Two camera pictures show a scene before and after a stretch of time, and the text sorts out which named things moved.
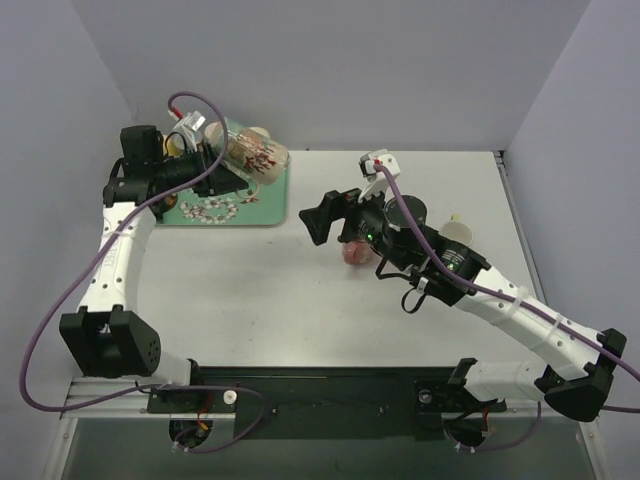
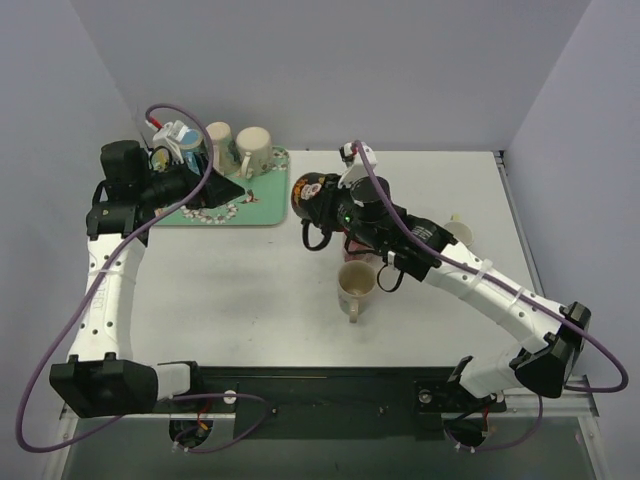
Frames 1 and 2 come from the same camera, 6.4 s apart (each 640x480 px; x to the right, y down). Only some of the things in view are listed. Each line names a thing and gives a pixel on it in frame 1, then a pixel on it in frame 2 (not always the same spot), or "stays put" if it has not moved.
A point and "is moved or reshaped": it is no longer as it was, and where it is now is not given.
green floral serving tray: (255, 205) stays put
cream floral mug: (259, 157) → (356, 280)
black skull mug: (166, 204) is moved or reshaped
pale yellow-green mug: (457, 230) stays put
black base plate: (321, 402) stays put
